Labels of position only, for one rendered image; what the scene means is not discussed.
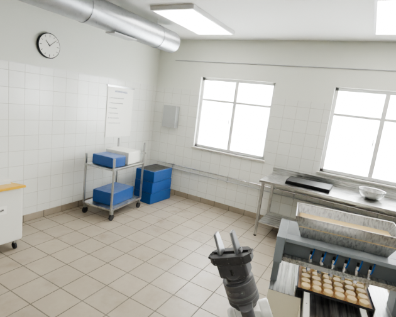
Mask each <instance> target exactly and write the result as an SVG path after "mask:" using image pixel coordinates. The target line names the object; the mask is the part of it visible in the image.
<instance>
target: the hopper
mask: <svg viewBox="0 0 396 317"><path fill-rule="evenodd" d="M295 216H296V219H297V224H298V227H299V231H300V236H302V237H306V238H310V239H314V240H319V241H322V242H326V243H331V244H335V245H339V246H342V247H347V248H352V249H355V250H360V251H363V252H368V253H372V254H375V255H381V256H384V257H389V256H390V255H391V254H393V253H394V252H395V251H396V224H395V223H394V222H391V221H385V220H380V219H376V218H371V217H367V216H361V215H358V214H352V213H347V212H343V211H337V210H333V209H328V208H322V207H319V206H313V205H310V204H304V203H298V202H297V210H296V215H295Z"/></svg>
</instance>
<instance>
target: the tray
mask: <svg viewBox="0 0 396 317"><path fill-rule="evenodd" d="M299 267H300V266H299ZM298 283H299V272H298V280H297V289H298V290H300V291H304V292H308V293H311V294H315V295H317V296H321V297H324V298H328V299H332V300H334V301H338V302H340V303H344V304H348V305H351V306H355V307H357V308H361V309H365V310H368V311H372V312H375V310H374V309H373V306H372V303H371V300H370V297H369V293H368V290H366V291H367V293H368V297H369V300H370V303H371V306H372V309H370V308H367V307H364V306H360V305H357V304H353V303H350V302H347V301H343V300H340V299H336V298H332V297H330V296H326V295H323V294H319V293H317V292H313V291H309V290H307V289H303V288H300V287H298Z"/></svg>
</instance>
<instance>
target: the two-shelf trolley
mask: <svg viewBox="0 0 396 317"><path fill-rule="evenodd" d="M119 143H120V138H118V147H119ZM145 148H146V143H144V145H143V152H141V153H142V154H143V160H142V162H137V163H133V164H129V165H126V164H125V165H124V166H121V167H116V159H113V168H110V167H105V166H102V165H97V164H93V163H92V162H87V153H85V162H84V186H83V199H82V204H84V205H83V208H82V212H83V213H86V212H87V210H88V207H87V205H89V206H93V207H96V208H100V209H104V210H106V211H109V214H110V215H109V218H108V219H109V221H112V220H113V218H114V215H113V212H114V210H117V209H119V208H122V207H123V206H125V205H128V204H130V203H133V202H135V201H137V203H136V207H137V208H139V207H140V199H141V191H142V183H143V169H144V161H145V154H146V152H145ZM87 165H88V166H91V167H96V168H99V169H104V170H109V171H112V172H113V176H112V186H111V204H110V205H107V204H103V203H98V202H95V201H93V200H92V199H88V200H86V201H85V186H86V173H87ZM138 165H142V167H141V181H140V195H139V196H134V195H133V197H132V198H130V199H128V200H125V201H123V202H121V203H119V204H116V205H114V206H113V194H114V177H115V182H117V178H118V171H119V170H123V169H127V168H130V167H135V166H138ZM115 172H116V175H115Z"/></svg>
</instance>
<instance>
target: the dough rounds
mask: <svg viewBox="0 0 396 317"><path fill-rule="evenodd" d="M351 281H352V280H351V279H347V278H345V281H344V282H340V276H336V275H333V278H332V279H329V277H328V273H325V272H322V274H321V275H320V276H318V275H317V270H314V269H311V271H310V272H309V273H307V272H306V267H303V266H300V267H299V283H298V287H300V288H303V289H307V290H309V291H313V292H317V293H319V294H323V295H326V296H330V297H332V298H336V299H340V300H343V301H347V302H350V303H353V304H357V305H360V306H364V307H367V308H370V309H372V306H371V303H370V300H369V297H368V293H367V291H366V289H365V288H364V283H362V282H358V281H357V284H356V285H355V286H353V285H352V282H351Z"/></svg>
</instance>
